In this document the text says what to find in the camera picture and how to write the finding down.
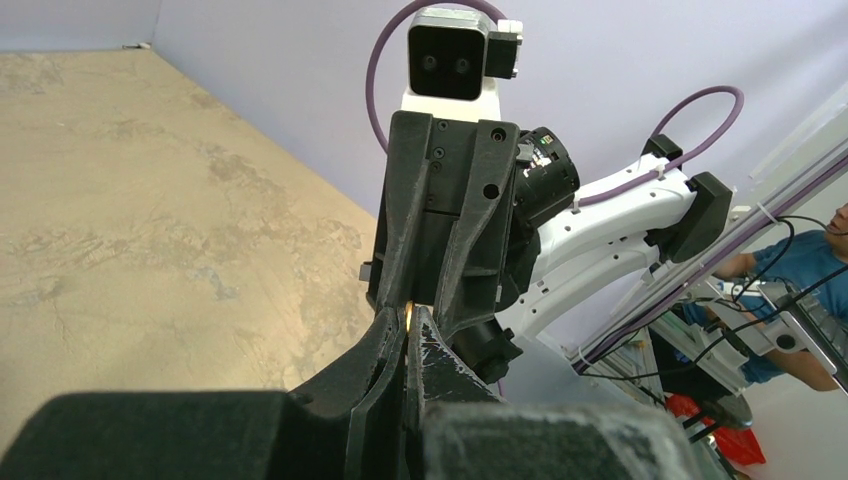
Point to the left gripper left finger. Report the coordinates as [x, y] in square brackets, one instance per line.
[344, 423]

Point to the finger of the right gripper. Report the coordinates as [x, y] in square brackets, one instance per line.
[476, 251]
[404, 195]

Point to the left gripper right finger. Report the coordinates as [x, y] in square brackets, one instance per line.
[457, 428]

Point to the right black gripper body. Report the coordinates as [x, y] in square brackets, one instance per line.
[449, 146]

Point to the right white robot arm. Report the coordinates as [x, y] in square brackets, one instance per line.
[566, 241]

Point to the red object on floor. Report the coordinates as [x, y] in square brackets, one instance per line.
[728, 422]

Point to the person in blue shirt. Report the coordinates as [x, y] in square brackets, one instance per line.
[813, 262]

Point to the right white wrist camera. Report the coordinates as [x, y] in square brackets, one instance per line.
[455, 59]

